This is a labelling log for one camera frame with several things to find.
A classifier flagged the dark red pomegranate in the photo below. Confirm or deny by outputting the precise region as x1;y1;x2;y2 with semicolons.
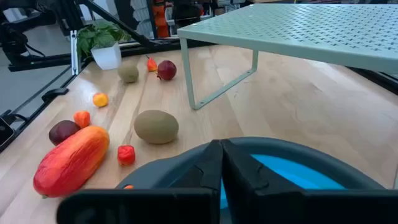
49;119;81;146
156;60;177;82

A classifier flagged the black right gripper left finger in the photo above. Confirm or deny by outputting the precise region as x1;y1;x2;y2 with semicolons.
57;139;223;224

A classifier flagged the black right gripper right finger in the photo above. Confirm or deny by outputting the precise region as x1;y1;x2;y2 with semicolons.
221;139;398;224

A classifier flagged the blue collapsible colander grey rim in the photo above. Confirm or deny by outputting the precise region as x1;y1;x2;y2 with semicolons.
115;136;386;210

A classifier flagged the black background machine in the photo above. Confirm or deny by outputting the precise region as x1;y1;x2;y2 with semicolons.
0;12;57;58

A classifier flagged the brown-green kiwi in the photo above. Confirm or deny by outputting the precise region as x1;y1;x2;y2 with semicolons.
134;110;180;145
117;63;140;84

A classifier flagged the green perforated metal shelf riser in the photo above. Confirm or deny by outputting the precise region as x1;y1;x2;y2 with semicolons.
177;2;398;110

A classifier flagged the white plant pot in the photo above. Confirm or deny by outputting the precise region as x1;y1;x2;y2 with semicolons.
90;42;123;71

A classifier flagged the small red strawberry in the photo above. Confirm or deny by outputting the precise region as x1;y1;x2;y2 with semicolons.
117;144;136;166

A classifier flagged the black table-level camera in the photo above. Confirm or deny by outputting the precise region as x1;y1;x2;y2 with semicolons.
0;116;16;147

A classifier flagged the silver aluminium post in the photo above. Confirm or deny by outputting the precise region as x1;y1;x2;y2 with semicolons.
70;30;79;76

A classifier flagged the black table edge clamp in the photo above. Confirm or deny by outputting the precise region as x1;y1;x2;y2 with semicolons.
42;88;70;102

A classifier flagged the green leafy plant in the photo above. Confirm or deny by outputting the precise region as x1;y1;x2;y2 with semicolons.
76;21;131;58

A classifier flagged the small red-orange stemmed fruit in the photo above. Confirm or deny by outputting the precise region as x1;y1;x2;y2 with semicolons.
145;55;158;73

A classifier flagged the storage rack with orange bins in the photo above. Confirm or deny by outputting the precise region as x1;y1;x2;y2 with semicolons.
146;0;175;40

